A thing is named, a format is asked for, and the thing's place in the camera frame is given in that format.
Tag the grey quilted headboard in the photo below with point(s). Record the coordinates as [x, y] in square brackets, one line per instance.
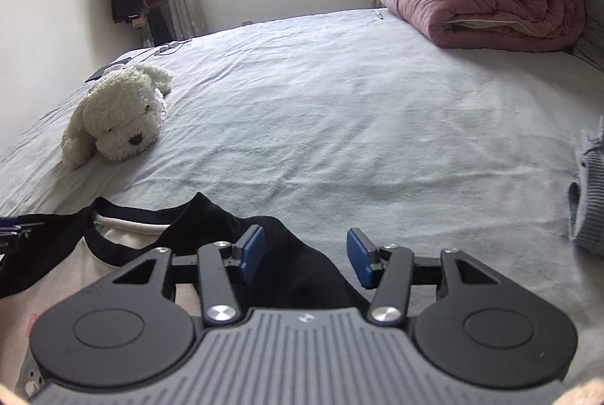
[592, 51]

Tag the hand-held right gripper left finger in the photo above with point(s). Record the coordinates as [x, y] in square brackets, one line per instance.
[252, 251]

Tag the white plush dog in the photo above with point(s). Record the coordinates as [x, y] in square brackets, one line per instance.
[122, 112]

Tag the black tablet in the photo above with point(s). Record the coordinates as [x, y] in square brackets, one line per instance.
[99, 74]

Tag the grey folded cloth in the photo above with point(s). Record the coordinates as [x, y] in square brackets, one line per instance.
[590, 207]

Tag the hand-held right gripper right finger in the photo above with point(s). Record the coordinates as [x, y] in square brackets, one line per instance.
[361, 256]

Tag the dark hanging cloth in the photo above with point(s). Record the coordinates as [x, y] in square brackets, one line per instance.
[158, 27]

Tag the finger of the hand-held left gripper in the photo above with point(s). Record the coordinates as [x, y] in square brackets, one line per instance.
[8, 222]

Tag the beige shirt with black sleeves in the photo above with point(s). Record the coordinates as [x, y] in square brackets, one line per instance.
[283, 254]

